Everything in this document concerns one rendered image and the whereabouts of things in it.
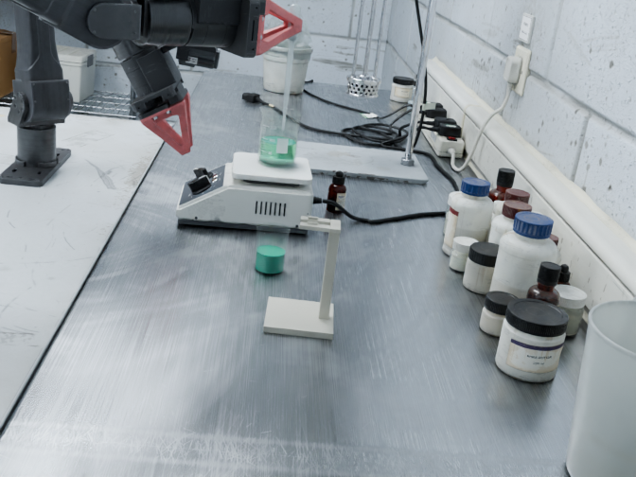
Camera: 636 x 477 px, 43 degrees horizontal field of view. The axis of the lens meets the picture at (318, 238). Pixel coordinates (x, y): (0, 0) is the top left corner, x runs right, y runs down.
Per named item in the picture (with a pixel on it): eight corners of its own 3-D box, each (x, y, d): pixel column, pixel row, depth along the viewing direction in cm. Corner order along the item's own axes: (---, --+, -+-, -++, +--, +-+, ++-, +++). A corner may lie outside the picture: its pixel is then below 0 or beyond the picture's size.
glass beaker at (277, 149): (304, 167, 127) (309, 114, 124) (280, 173, 122) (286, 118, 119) (268, 156, 131) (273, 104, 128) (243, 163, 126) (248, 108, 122)
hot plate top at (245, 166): (231, 178, 119) (231, 172, 118) (233, 156, 130) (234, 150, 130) (312, 185, 120) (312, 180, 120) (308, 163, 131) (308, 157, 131)
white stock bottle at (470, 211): (489, 253, 125) (503, 182, 120) (475, 265, 119) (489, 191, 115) (450, 241, 127) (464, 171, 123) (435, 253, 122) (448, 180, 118)
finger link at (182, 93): (210, 134, 123) (182, 78, 120) (206, 147, 116) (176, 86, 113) (169, 152, 124) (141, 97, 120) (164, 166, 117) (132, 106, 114)
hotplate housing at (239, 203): (174, 226, 120) (177, 174, 117) (182, 198, 132) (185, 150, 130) (323, 238, 123) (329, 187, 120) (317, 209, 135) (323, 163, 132)
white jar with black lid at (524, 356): (487, 350, 94) (500, 295, 92) (544, 355, 95) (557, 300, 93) (503, 381, 88) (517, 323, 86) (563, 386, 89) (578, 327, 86)
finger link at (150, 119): (210, 135, 122) (182, 79, 119) (205, 148, 115) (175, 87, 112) (169, 153, 123) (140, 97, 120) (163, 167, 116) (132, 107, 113)
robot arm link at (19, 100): (74, 91, 134) (56, 84, 138) (24, 95, 128) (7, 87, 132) (74, 129, 137) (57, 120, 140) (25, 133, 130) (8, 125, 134)
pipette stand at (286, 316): (262, 332, 92) (273, 227, 88) (268, 302, 100) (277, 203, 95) (332, 340, 93) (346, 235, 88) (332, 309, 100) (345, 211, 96)
